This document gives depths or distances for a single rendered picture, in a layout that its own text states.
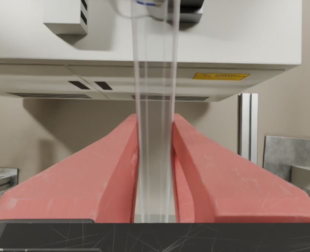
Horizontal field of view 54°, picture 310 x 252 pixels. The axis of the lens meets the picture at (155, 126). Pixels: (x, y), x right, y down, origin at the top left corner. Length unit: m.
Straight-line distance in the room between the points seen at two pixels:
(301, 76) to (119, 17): 0.84
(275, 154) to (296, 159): 0.07
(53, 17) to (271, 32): 0.30
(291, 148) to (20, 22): 0.93
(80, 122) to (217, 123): 0.48
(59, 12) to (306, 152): 0.95
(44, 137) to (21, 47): 0.66
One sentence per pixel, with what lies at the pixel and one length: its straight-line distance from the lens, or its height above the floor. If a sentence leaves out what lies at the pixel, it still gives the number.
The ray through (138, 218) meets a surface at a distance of 0.22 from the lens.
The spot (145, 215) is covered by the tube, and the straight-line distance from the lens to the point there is 0.16.
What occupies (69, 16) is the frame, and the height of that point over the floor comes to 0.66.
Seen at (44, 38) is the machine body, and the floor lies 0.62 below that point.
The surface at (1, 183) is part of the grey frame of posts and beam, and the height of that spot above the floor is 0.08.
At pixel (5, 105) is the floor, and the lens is 1.18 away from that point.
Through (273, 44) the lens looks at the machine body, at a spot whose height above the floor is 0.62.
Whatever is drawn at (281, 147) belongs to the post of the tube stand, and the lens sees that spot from 1.13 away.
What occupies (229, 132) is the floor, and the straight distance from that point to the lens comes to 1.09.
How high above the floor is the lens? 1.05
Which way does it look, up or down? 89 degrees down
